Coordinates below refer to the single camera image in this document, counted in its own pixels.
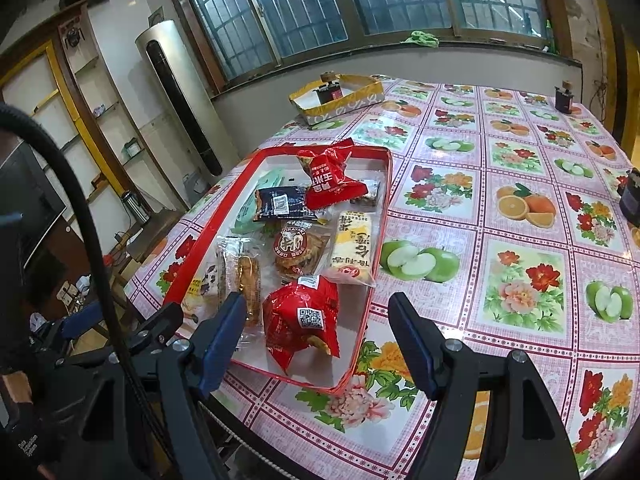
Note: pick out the white power strip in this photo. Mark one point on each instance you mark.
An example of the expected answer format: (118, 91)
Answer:
(70, 294)

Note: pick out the barred wooden frame window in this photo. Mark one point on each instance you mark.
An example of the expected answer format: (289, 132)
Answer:
(300, 5)

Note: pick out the gold wall panel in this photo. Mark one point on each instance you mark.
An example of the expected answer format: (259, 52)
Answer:
(607, 50)

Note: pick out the wooden side table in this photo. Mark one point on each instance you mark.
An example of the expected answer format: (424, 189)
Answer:
(150, 230)

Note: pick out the grey plastic object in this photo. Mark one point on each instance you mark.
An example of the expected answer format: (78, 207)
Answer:
(195, 184)

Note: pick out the clear nut snack packet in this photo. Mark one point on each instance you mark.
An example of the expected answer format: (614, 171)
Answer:
(371, 195)

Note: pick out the black flat television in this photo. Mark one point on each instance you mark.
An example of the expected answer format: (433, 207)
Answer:
(35, 210)

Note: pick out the green bottle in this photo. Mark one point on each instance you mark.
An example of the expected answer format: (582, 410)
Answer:
(548, 36)

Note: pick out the white wall shelf unit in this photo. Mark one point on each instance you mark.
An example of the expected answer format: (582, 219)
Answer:
(90, 85)

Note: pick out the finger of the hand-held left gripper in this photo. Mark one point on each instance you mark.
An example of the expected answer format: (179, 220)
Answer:
(155, 322)
(82, 317)

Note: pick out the red rimmed white tray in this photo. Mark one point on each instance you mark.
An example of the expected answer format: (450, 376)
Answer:
(320, 375)

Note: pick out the floral plastic tablecloth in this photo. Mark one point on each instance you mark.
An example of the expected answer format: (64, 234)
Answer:
(450, 280)

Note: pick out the yellow patterned cardboard box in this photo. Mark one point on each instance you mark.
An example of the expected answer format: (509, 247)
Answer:
(345, 105)

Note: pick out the small black device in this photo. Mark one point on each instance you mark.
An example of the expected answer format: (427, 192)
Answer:
(564, 100)

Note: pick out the black device with knob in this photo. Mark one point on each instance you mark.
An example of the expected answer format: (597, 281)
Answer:
(331, 92)

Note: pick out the person's left hand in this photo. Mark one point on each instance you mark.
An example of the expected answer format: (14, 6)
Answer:
(30, 440)

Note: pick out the yellow white snack packet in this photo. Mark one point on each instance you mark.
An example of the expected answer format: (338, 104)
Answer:
(350, 250)

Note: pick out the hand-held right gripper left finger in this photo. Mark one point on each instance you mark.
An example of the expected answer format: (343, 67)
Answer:
(222, 340)

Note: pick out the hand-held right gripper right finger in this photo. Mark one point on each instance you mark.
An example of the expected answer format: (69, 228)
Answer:
(412, 340)

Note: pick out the dark blue snack packet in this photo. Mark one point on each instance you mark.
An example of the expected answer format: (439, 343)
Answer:
(280, 202)

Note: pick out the green cloth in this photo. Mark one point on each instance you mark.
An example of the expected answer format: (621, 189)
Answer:
(421, 38)

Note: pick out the silver metal flask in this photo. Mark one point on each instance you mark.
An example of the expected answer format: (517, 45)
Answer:
(135, 206)

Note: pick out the silver standing air conditioner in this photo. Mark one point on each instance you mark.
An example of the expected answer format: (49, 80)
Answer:
(180, 100)

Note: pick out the black cylinder device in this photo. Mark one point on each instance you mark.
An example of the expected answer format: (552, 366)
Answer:
(631, 195)

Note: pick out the puffy red snack packet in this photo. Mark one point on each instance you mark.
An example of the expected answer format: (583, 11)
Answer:
(295, 325)

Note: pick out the clear brown pastry packet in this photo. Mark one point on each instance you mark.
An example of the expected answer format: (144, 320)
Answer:
(247, 275)

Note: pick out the round pancake packet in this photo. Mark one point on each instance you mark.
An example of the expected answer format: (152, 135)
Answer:
(300, 250)

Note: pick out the cow print snack packet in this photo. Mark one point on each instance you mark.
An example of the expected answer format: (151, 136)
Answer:
(205, 285)

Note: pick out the green snack packet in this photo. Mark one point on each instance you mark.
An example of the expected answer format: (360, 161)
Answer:
(262, 182)

